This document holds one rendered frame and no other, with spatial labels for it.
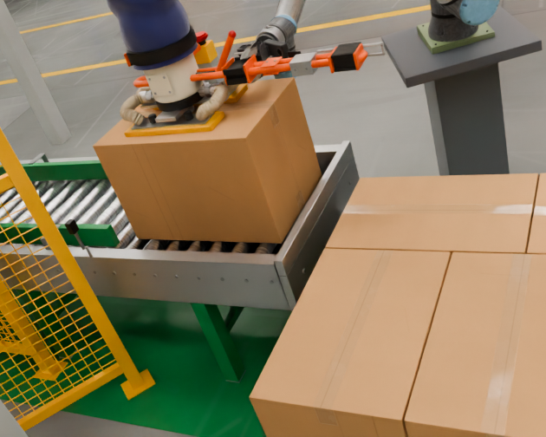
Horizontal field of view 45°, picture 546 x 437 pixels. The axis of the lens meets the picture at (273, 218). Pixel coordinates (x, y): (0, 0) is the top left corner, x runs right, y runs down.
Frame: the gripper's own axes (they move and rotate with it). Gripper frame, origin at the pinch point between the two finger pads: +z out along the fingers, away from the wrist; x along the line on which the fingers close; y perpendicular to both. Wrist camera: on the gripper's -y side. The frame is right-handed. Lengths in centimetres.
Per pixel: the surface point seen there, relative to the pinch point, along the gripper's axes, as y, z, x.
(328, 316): -31, 49, -53
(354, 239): -28, 16, -53
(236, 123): 3.5, 10.3, -12.8
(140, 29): 25.3, 10.7, 20.1
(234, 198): 7.1, 19.4, -34.6
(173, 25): 17.9, 4.4, 18.1
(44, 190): 135, -18, -56
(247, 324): 33, 5, -108
